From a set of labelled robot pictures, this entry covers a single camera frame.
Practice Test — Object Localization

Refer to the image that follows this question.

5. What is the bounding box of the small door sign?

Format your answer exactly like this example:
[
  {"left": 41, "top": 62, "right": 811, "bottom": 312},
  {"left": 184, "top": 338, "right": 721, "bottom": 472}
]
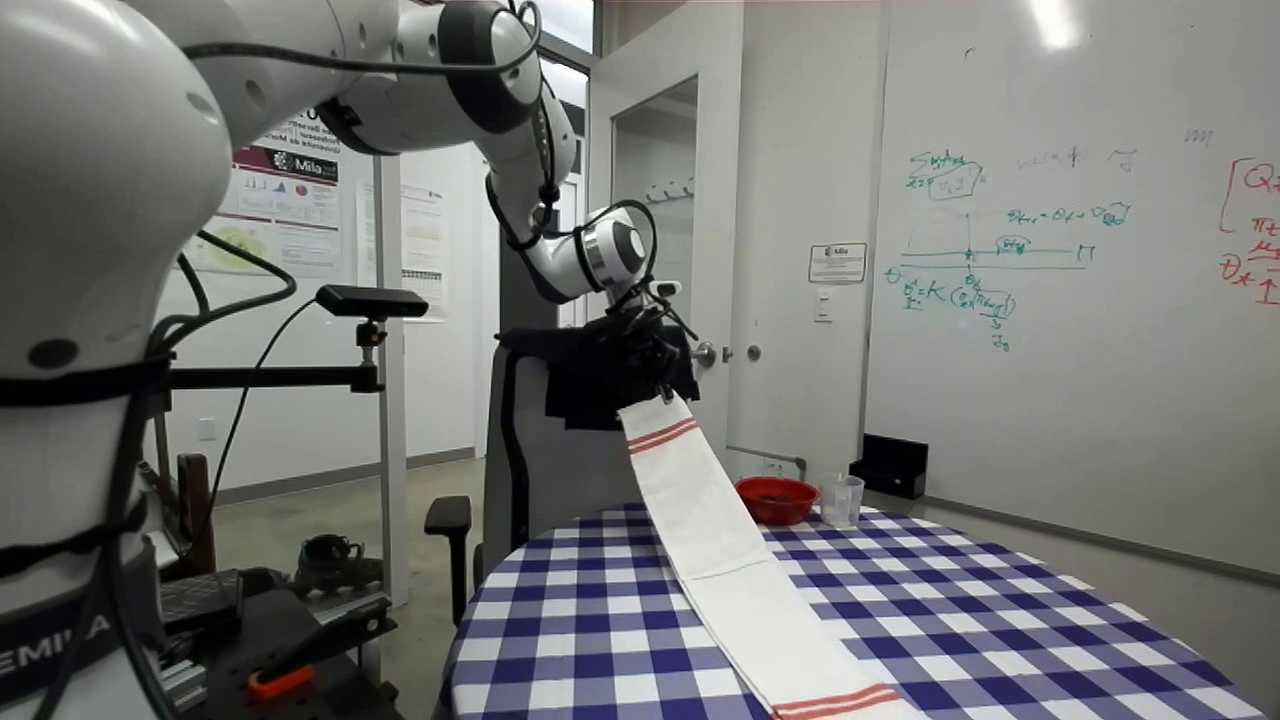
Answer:
[{"left": 804, "top": 242, "right": 873, "bottom": 288}]

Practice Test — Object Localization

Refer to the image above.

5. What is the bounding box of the black base cable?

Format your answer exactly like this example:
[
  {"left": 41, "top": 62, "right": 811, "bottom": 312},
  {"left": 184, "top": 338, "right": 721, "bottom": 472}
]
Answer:
[{"left": 104, "top": 224, "right": 303, "bottom": 720}]

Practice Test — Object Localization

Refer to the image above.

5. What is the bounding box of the grey vertical pole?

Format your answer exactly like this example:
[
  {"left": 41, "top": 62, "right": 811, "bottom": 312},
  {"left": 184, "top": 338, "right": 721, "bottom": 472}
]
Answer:
[{"left": 368, "top": 154, "right": 412, "bottom": 606}]

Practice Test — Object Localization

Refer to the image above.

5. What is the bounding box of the white paper notice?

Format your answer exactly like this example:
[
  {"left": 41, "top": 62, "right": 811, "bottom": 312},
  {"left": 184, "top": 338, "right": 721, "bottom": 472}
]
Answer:
[{"left": 397, "top": 185, "right": 454, "bottom": 278}]

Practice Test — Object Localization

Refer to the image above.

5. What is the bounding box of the grey mesh office chair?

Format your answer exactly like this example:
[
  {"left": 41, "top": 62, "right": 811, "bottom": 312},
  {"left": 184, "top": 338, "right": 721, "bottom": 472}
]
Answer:
[{"left": 420, "top": 324, "right": 703, "bottom": 633}]

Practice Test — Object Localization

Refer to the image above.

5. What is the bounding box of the white towel with red stripes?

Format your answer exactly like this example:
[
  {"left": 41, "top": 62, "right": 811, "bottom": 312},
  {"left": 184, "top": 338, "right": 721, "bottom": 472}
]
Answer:
[{"left": 613, "top": 393, "right": 928, "bottom": 720}]

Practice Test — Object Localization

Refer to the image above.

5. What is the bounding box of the black jacket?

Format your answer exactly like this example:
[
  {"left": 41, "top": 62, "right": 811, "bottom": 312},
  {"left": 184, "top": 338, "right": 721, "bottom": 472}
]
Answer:
[{"left": 498, "top": 324, "right": 703, "bottom": 433}]

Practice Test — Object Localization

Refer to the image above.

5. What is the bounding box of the red bowl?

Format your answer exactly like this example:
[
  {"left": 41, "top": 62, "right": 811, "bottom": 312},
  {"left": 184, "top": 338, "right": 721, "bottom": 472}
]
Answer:
[{"left": 733, "top": 475, "right": 819, "bottom": 530}]

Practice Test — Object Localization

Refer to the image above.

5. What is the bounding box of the clear plastic cup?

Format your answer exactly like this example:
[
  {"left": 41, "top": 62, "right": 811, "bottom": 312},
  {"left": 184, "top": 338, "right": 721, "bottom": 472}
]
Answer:
[{"left": 819, "top": 472, "right": 867, "bottom": 530}]

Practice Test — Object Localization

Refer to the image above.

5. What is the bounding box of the red clamp handle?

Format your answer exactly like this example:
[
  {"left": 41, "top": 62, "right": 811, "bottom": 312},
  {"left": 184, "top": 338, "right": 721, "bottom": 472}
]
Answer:
[{"left": 243, "top": 662, "right": 319, "bottom": 707}]

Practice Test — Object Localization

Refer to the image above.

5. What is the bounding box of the brown wooden post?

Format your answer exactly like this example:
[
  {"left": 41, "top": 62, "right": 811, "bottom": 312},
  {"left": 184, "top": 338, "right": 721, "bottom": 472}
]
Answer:
[{"left": 171, "top": 454, "right": 219, "bottom": 578}]

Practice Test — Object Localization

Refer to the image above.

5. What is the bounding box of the blue white checkered tablecloth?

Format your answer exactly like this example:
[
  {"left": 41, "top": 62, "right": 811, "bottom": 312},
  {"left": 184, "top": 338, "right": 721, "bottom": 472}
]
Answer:
[{"left": 446, "top": 497, "right": 1265, "bottom": 720}]

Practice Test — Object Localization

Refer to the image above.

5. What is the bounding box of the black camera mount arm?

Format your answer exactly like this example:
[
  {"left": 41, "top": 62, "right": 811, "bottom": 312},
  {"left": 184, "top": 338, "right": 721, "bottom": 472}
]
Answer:
[{"left": 134, "top": 317, "right": 392, "bottom": 401}]

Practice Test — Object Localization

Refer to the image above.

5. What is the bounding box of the wall whiteboard with writing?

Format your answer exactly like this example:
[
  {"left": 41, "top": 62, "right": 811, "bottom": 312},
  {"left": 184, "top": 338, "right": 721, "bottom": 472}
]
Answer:
[{"left": 864, "top": 0, "right": 1280, "bottom": 579}]

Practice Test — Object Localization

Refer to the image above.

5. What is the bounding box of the black stereo camera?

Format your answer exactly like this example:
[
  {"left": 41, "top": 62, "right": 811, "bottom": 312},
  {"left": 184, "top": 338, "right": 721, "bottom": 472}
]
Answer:
[{"left": 311, "top": 281, "right": 432, "bottom": 321}]

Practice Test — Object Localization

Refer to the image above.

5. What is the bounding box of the wall poster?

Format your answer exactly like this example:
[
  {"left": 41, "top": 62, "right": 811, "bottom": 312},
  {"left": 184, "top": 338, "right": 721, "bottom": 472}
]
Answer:
[{"left": 218, "top": 113, "right": 364, "bottom": 283}]

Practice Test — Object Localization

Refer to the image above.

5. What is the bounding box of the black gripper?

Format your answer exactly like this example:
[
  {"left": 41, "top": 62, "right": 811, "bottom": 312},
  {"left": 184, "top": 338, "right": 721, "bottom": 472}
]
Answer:
[{"left": 584, "top": 283, "right": 700, "bottom": 409}]

